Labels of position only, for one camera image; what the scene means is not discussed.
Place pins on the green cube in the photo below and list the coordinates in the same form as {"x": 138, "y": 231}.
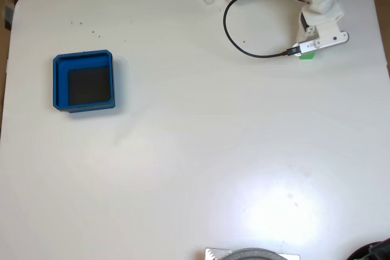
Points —
{"x": 307, "y": 56}

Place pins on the blue box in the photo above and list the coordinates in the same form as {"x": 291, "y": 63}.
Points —
{"x": 60, "y": 89}

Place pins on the black round object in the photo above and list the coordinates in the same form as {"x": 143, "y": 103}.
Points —
{"x": 374, "y": 251}

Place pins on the dark grey round base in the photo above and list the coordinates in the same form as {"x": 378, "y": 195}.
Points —
{"x": 256, "y": 254}

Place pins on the silver gripper camera box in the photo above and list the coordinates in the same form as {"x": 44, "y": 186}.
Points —
{"x": 307, "y": 47}

